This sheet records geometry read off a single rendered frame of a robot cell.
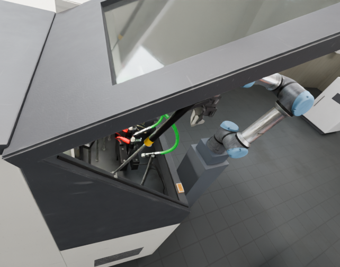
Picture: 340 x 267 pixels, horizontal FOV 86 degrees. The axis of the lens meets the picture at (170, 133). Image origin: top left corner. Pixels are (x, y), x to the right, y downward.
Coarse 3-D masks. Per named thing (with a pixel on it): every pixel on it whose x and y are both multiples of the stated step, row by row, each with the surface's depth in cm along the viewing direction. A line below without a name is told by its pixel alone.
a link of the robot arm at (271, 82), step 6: (264, 78) 93; (270, 78) 95; (276, 78) 96; (282, 78) 97; (288, 78) 98; (264, 84) 97; (270, 84) 97; (276, 84) 97; (282, 84) 97; (270, 90) 101; (276, 90) 100; (276, 96) 103
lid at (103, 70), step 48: (96, 0) 73; (144, 0) 66; (192, 0) 56; (240, 0) 49; (288, 0) 43; (336, 0) 39; (48, 48) 53; (96, 48) 46; (144, 48) 44; (192, 48) 40; (240, 48) 33; (288, 48) 30; (336, 48) 32; (48, 96) 37; (96, 96) 33; (144, 96) 30; (192, 96) 31; (48, 144) 30
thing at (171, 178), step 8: (152, 128) 133; (160, 136) 120; (160, 144) 116; (160, 160) 117; (168, 160) 108; (168, 168) 104; (168, 176) 106; (176, 176) 102; (168, 184) 106; (168, 192) 106; (176, 192) 95; (184, 200) 93
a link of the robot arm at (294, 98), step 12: (288, 84) 96; (288, 96) 93; (300, 96) 89; (312, 96) 89; (276, 108) 98; (288, 108) 93; (300, 108) 91; (264, 120) 102; (276, 120) 99; (240, 132) 114; (252, 132) 106; (264, 132) 105; (228, 144) 115; (240, 144) 110; (240, 156) 115
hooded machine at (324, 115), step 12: (336, 84) 380; (324, 96) 398; (336, 96) 381; (312, 108) 421; (324, 108) 401; (336, 108) 383; (312, 120) 423; (324, 120) 403; (336, 120) 385; (324, 132) 406
